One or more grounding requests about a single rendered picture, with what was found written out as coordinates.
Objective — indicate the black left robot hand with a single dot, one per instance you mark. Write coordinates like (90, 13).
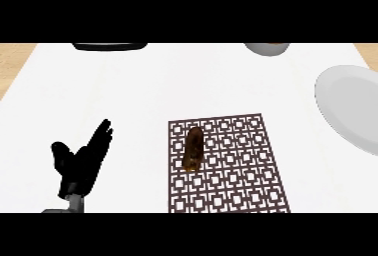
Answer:
(83, 163)

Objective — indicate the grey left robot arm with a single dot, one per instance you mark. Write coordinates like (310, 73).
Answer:
(74, 204)

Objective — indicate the brown bell pepper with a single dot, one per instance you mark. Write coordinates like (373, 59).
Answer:
(193, 149)

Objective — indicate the brown patterned placemat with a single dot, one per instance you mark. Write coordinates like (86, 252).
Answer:
(236, 186)

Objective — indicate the white plate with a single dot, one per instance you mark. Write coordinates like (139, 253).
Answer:
(351, 106)

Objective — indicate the black flat appliance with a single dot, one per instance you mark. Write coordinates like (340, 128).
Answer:
(109, 46)

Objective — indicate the grey bowl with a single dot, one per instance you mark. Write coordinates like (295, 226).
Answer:
(266, 48)

